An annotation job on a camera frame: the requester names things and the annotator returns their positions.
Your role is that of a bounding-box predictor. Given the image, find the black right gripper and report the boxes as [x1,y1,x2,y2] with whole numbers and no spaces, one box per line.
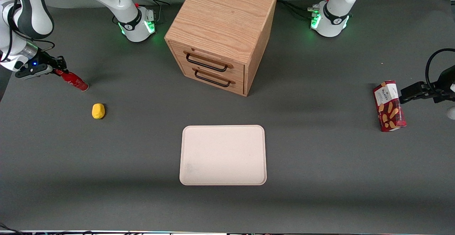
[35,53,67,74]

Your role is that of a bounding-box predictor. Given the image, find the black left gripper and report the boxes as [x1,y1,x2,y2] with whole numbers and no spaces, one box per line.
[399,66,455,105]

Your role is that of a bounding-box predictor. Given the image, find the red coke bottle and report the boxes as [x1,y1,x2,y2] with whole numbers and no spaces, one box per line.
[54,69,90,92]

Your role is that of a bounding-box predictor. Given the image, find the cream rectangular tray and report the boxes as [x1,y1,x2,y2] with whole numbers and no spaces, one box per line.
[179,125,267,186]

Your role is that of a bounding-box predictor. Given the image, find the red tartan shortbread box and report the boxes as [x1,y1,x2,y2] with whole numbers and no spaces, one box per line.
[373,80,407,132]

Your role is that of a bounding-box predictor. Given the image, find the yellow lemon-shaped object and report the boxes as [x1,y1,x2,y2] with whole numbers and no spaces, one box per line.
[92,103,106,119]

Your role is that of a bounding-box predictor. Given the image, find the wooden two-drawer cabinet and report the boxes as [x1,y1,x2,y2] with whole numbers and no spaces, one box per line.
[164,0,278,97]

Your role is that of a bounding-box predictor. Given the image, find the wooden cabinet drawer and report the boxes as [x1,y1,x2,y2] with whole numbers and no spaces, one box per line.
[170,42,246,81]
[181,62,246,95]

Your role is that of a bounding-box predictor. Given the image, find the black looped gripper cable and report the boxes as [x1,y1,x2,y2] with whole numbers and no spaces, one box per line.
[425,48,455,90]

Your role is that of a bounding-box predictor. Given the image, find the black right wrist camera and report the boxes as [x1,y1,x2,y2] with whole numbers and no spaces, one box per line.
[15,64,54,80]

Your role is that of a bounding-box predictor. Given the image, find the black left base cables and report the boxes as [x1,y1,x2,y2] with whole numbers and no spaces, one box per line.
[277,0,315,19]

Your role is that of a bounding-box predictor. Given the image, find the black wire drawer handle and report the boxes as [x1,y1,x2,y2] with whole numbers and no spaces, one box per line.
[184,51,234,73]
[192,68,236,87]

